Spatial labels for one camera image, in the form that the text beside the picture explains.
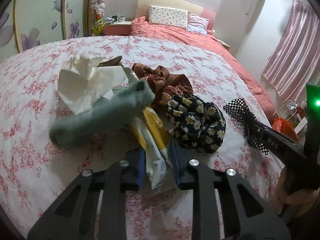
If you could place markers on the black mesh net cloth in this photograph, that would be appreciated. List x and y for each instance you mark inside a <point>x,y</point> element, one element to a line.
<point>239,111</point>

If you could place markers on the pink left nightstand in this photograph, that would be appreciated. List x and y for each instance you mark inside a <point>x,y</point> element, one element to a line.
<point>118,29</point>

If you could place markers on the salmon pink bed duvet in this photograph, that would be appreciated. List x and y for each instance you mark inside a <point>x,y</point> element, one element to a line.
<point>141,27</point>

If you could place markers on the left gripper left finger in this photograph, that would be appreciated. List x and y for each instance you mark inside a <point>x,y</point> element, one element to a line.
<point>134,177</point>

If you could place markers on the orange lined laundry basket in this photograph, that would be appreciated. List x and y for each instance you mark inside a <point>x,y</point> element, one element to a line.
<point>284,126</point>

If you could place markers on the floral glass wardrobe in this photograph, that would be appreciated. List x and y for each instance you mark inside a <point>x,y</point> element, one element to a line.
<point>29,23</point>

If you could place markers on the white mug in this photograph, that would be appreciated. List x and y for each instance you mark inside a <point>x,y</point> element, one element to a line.
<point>121,19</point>

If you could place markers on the grey green sock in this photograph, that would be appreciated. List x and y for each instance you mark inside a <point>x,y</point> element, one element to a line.
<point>120,110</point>

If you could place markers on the yellow white snack wrapper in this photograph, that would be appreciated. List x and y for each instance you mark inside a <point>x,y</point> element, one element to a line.
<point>150,132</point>

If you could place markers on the beige pink headboard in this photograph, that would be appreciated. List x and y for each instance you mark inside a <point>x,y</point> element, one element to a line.
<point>143,9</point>

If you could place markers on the pink striped pillow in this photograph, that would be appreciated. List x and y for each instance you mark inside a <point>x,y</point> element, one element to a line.
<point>197,24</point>

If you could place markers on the pink striped curtain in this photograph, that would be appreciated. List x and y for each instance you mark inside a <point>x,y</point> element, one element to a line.
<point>295,60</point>

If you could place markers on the hanging plush toys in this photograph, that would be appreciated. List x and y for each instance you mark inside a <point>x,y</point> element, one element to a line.
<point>97,13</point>

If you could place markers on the white floral pillow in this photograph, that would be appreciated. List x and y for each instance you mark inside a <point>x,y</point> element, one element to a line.
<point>168,16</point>

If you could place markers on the right bedside table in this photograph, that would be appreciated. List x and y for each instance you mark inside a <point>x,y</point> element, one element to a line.
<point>224,44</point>

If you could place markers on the black daisy scrunchie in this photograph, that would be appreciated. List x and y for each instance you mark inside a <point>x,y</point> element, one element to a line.
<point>198,125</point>

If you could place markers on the brown plaid scrunchie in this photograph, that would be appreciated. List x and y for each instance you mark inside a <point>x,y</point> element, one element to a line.
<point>162,83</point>

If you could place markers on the floral pink white tablecloth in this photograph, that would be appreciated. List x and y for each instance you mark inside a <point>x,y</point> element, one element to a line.
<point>41,152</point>

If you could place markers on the white wire rack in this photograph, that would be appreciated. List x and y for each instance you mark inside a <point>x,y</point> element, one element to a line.
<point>293,111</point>

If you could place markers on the white tissue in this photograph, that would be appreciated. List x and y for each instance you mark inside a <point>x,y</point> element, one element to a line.
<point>84,81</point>

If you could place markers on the operator right hand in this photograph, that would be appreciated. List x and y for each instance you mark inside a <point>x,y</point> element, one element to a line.
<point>303,199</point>

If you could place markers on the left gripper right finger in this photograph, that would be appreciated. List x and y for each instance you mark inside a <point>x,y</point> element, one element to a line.
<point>180,158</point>

